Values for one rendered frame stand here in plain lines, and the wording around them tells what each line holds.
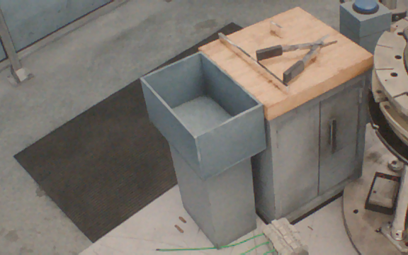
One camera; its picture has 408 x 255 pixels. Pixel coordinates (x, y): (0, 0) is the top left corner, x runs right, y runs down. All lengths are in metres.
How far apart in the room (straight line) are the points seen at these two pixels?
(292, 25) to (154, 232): 0.43
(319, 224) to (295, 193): 0.08
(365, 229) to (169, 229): 0.34
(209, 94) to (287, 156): 0.17
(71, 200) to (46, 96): 0.74
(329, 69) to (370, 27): 0.22
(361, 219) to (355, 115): 0.18
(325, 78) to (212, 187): 0.23
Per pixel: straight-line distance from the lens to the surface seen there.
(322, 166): 0.97
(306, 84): 0.82
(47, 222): 2.20
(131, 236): 1.03
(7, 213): 2.31
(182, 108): 0.93
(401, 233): 0.94
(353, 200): 1.02
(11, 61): 2.93
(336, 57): 0.88
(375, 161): 1.09
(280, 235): 0.94
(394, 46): 0.85
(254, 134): 0.81
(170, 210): 1.05
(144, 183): 2.19
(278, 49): 0.85
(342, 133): 0.95
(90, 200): 2.19
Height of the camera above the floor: 1.57
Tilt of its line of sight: 41 degrees down
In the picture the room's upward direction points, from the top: 10 degrees counter-clockwise
